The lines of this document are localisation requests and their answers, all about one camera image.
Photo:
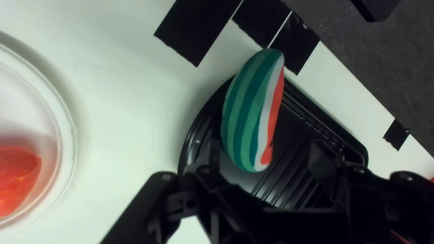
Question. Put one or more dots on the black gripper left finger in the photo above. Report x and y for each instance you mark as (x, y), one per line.
(171, 212)

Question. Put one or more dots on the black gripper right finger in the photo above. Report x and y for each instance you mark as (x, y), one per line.
(388, 212)

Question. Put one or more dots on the watermelon slice plush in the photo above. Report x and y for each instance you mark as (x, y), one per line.
(245, 113)

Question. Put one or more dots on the red plush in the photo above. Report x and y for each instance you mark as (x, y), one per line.
(17, 177)

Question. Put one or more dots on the black rectangular plate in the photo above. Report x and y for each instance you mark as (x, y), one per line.
(316, 149)

